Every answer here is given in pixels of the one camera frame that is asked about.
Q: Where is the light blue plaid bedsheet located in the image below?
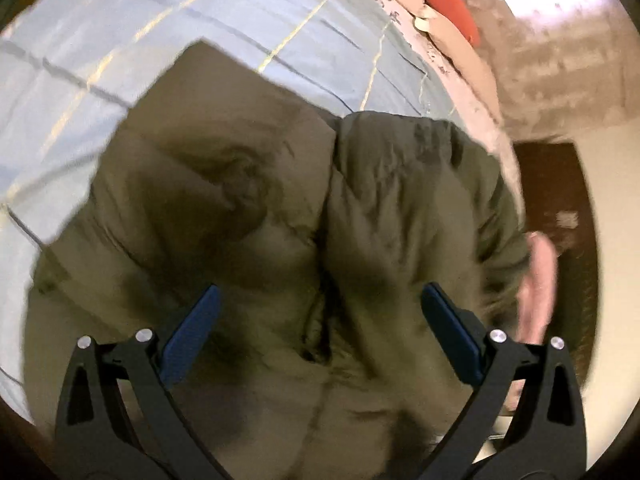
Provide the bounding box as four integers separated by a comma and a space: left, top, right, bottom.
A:
1, 0, 461, 422

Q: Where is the pink floral quilt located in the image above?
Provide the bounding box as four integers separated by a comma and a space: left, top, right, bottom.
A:
372, 0, 525, 218

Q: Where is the olive green puffer jacket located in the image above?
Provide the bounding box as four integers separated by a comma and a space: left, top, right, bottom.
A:
24, 42, 529, 479

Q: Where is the person's bare hand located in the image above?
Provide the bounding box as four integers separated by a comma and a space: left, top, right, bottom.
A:
515, 231, 558, 344

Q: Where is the long beige pillow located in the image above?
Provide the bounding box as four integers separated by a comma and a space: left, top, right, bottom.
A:
396, 0, 502, 124

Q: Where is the dark wooden bedside cabinet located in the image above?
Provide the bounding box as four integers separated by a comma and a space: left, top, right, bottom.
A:
514, 141, 599, 385

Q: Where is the brown patterned curtain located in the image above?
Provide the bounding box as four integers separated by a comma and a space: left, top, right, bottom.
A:
463, 0, 639, 140

